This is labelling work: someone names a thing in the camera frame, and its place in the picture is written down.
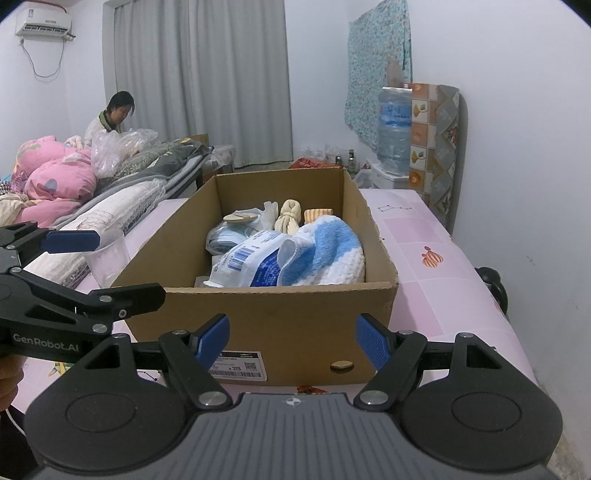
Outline grey curtain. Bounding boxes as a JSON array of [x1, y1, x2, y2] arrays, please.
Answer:
[[105, 0, 295, 168]]

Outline thin white cable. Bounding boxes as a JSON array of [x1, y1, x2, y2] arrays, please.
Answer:
[[0, 406, 26, 437]]

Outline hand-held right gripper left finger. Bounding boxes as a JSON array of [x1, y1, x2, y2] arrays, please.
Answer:
[[85, 314, 230, 409]]

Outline clear plastic cup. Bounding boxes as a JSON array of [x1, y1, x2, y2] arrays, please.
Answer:
[[84, 228, 130, 289]]

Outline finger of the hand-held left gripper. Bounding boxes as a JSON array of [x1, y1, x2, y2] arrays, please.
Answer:
[[14, 269, 166, 335], [0, 222, 101, 273]]

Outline white air conditioner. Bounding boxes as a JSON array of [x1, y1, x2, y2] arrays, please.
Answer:
[[15, 1, 75, 40]]

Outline blue white knitted cloth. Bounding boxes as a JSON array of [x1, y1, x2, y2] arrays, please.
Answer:
[[277, 217, 366, 286]]

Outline cardboard box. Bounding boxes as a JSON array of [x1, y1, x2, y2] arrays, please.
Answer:
[[111, 167, 400, 387]]

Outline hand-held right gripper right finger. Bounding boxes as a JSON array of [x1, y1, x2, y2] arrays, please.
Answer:
[[353, 313, 502, 409]]

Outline clear plastic bag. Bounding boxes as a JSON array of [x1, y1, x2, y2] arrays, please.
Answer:
[[91, 128, 160, 178]]

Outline pink quilt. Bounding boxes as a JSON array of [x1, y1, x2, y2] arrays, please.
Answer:
[[11, 135, 98, 226]]

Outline floral hanging cloth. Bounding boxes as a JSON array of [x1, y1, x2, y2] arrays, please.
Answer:
[[344, 0, 413, 151]]

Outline white water dispenser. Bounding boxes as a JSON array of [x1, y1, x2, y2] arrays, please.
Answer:
[[372, 162, 411, 190]]

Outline red plastic bag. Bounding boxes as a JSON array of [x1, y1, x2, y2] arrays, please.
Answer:
[[290, 157, 337, 172]]

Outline grey striped bedding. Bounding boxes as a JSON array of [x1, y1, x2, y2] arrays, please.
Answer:
[[28, 141, 215, 287]]

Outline black round object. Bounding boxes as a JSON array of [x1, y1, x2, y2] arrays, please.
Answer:
[[475, 267, 509, 319]]

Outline blue water bottle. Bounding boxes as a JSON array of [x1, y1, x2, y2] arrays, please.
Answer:
[[378, 85, 413, 174]]

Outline cream glove bundle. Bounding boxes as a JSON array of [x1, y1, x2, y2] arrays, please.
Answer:
[[274, 199, 303, 234]]

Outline rolled tile-printed mat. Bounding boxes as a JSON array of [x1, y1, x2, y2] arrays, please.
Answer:
[[409, 83, 461, 227]]

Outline beige flat pad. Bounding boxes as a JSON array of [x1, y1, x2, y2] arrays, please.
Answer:
[[224, 210, 262, 225]]

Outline white and blue packet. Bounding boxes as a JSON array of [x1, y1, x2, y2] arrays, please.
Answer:
[[203, 229, 296, 288]]

